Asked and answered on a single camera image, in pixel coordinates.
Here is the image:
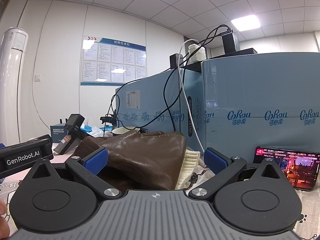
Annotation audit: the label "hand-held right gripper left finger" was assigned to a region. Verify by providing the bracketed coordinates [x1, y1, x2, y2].
[24, 147, 124, 202]

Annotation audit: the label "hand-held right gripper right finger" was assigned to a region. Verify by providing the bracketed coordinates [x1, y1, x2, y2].
[188, 148, 288, 202]

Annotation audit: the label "brown leather bag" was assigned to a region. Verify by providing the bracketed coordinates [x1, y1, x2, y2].
[74, 130, 188, 191]

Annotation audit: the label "person's left hand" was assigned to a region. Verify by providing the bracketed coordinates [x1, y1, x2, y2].
[0, 200, 11, 240]

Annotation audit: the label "cream knitted sweater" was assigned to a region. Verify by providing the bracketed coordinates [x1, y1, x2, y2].
[174, 148, 201, 190]

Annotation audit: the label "clear plastic bag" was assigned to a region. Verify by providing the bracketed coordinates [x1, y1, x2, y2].
[84, 124, 112, 138]

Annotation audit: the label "small blue box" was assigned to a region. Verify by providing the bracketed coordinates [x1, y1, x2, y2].
[50, 124, 67, 143]

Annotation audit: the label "smartphone with lit screen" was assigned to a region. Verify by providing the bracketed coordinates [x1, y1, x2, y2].
[253, 146, 320, 192]

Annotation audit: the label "white standing air conditioner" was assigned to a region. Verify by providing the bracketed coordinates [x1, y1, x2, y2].
[0, 27, 29, 147]

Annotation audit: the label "blue foam board panels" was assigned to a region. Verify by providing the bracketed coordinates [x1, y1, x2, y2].
[201, 52, 320, 157]
[115, 68, 206, 146]

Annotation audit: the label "small black power adapter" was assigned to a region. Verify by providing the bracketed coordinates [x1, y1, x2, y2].
[169, 53, 185, 70]

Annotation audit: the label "white lumpy object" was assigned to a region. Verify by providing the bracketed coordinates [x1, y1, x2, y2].
[187, 44, 207, 63]

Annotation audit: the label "black shelf board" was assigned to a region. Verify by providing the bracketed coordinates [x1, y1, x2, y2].
[175, 48, 258, 73]

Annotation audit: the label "tall black power brick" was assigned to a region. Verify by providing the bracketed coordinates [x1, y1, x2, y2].
[221, 29, 237, 54]

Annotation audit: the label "ceiling light panel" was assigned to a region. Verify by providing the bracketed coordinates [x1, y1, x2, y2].
[230, 14, 261, 32]

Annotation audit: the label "black handheld camera device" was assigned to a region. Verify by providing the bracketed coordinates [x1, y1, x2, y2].
[53, 114, 86, 155]

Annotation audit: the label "black clip mount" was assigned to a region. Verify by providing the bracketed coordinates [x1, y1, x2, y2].
[100, 114, 118, 125]

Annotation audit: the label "black power cable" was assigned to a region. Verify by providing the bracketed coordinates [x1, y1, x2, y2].
[107, 67, 185, 130]
[163, 24, 234, 132]

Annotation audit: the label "white charging cable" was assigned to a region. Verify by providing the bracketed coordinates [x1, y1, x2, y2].
[178, 38, 206, 155]

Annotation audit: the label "wall notice board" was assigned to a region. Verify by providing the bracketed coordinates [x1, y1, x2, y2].
[80, 35, 147, 87]

